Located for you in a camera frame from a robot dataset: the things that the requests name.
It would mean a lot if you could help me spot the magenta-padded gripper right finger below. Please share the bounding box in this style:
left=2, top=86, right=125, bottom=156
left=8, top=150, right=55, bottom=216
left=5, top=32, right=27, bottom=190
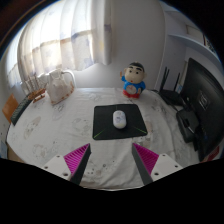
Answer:
left=131, top=143, right=184, bottom=186

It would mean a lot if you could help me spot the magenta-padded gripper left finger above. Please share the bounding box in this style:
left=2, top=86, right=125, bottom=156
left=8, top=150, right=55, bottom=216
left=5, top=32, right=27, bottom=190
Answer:
left=41, top=143, right=92, bottom=186

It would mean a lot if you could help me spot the white cartoon-print computer mouse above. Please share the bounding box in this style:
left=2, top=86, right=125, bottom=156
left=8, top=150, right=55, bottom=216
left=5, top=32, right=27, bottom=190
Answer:
left=112, top=109, right=127, bottom=130

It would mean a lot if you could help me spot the black mouse pad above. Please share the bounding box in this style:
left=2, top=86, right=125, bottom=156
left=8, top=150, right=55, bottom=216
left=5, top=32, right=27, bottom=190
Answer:
left=92, top=103, right=149, bottom=141

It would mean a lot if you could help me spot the white printed tablecloth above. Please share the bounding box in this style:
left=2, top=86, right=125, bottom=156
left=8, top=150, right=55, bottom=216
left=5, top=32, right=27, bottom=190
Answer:
left=5, top=87, right=204, bottom=189

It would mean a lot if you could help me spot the small black box device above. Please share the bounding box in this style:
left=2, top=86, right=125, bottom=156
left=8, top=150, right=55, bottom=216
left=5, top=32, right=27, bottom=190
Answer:
left=175, top=106, right=201, bottom=144

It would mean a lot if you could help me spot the large white conch shell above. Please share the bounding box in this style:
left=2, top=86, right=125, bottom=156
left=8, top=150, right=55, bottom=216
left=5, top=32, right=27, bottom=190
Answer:
left=45, top=68, right=76, bottom=106

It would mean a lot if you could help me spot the wooden model sailing ship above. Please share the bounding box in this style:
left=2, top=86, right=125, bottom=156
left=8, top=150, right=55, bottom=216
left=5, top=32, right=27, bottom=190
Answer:
left=24, top=74, right=48, bottom=104

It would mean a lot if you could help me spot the cartoon boy figure clock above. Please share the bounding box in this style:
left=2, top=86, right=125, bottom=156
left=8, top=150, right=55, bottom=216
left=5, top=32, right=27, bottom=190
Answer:
left=119, top=61, right=147, bottom=99

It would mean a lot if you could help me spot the orange wooden chair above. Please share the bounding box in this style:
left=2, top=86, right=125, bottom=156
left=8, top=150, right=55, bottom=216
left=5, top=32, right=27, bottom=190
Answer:
left=1, top=93, right=20, bottom=125

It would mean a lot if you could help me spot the black monitor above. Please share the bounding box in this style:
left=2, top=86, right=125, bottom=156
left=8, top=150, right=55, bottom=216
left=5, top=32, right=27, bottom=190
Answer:
left=181, top=57, right=224, bottom=163

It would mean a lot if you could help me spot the white star-print curtain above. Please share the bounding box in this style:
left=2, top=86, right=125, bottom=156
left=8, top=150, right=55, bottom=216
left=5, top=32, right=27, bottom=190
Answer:
left=6, top=0, right=113, bottom=89

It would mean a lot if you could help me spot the white wall shelf unit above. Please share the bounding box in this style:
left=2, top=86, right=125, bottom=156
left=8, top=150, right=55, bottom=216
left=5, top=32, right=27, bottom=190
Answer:
left=163, top=9, right=224, bottom=64

